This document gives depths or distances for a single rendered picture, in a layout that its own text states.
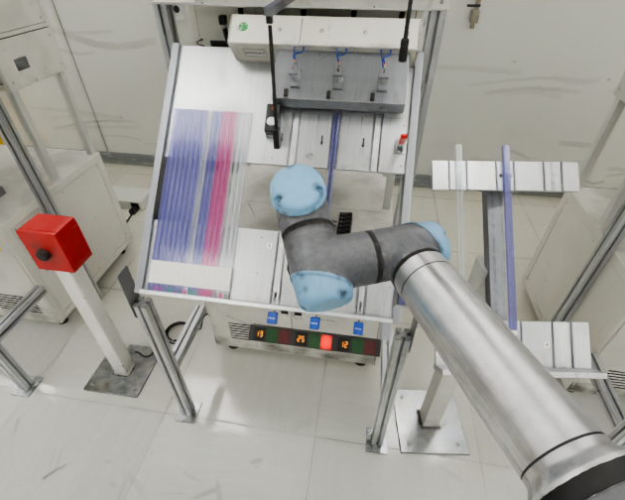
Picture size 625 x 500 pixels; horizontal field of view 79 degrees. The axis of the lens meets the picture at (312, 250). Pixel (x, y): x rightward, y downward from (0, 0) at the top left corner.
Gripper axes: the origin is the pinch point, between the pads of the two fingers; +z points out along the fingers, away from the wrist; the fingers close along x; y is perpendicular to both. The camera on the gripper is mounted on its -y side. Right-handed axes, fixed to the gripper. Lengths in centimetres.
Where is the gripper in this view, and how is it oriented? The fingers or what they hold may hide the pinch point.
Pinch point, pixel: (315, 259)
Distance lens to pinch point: 83.0
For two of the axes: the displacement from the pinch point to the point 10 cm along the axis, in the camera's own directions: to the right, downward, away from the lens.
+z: 0.8, 3.6, 9.3
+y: -1.3, 9.3, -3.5
